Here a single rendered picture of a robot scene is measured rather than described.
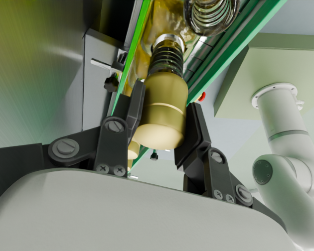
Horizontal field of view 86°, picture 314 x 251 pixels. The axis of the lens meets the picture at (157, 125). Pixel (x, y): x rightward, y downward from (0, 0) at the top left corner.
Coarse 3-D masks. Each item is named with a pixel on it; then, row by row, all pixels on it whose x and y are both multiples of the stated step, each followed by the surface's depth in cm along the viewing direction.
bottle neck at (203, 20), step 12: (192, 0) 9; (204, 0) 12; (216, 0) 11; (228, 0) 9; (240, 0) 9; (192, 12) 9; (204, 12) 11; (216, 12) 10; (228, 12) 9; (192, 24) 10; (204, 24) 10; (216, 24) 10; (228, 24) 9; (204, 36) 10
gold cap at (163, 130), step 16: (160, 80) 11; (176, 80) 11; (160, 96) 10; (176, 96) 11; (144, 112) 10; (160, 112) 10; (176, 112) 10; (144, 128) 10; (160, 128) 10; (176, 128) 10; (144, 144) 12; (160, 144) 11; (176, 144) 11
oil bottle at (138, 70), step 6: (138, 48) 20; (138, 54) 19; (144, 54) 19; (138, 60) 19; (144, 60) 19; (132, 66) 20; (138, 66) 19; (144, 66) 19; (132, 72) 20; (138, 72) 20; (144, 72) 19; (132, 78) 21; (138, 78) 20; (144, 78) 20; (132, 84) 21
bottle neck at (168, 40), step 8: (160, 40) 15; (168, 40) 14; (176, 40) 15; (160, 48) 14; (168, 48) 14; (176, 48) 14; (152, 56) 14; (160, 56) 13; (168, 56) 13; (176, 56) 14; (152, 64) 13; (160, 64) 13; (168, 64) 13; (176, 64) 13; (152, 72) 13; (176, 72) 13
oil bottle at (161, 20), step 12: (156, 0) 15; (168, 0) 15; (156, 12) 15; (168, 12) 15; (180, 12) 15; (156, 24) 15; (168, 24) 15; (180, 24) 15; (144, 36) 17; (156, 36) 16; (180, 36) 15; (192, 36) 15; (144, 48) 17; (192, 48) 16
